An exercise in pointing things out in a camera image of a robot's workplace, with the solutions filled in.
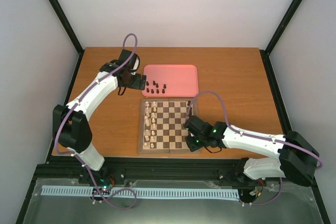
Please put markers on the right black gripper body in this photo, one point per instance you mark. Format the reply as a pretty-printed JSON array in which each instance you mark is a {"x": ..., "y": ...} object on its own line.
[{"x": 195, "y": 146}]

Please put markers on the wooden chess board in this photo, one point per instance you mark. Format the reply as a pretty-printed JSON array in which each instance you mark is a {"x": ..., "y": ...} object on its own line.
[{"x": 165, "y": 127}]

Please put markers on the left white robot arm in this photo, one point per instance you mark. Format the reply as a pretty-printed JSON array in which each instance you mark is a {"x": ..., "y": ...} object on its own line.
[{"x": 71, "y": 130}]

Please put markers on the black aluminium frame base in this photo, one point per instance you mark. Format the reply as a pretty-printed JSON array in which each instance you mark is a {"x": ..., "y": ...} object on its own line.
[{"x": 120, "y": 170}]

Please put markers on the light blue cable duct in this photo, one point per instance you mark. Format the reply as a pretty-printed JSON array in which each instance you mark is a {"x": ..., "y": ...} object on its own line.
[{"x": 142, "y": 193}]

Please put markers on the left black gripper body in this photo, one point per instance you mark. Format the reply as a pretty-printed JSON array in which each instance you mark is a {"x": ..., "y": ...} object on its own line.
[{"x": 132, "y": 83}]

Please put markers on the transparent acrylic sheet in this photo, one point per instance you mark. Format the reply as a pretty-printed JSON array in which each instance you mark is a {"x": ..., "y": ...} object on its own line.
[{"x": 278, "y": 203}]

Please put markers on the pink plastic tray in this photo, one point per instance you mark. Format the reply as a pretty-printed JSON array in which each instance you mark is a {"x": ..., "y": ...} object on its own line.
[{"x": 180, "y": 80}]

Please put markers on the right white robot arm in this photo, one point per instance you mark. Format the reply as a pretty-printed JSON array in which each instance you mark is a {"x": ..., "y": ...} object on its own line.
[{"x": 287, "y": 156}]

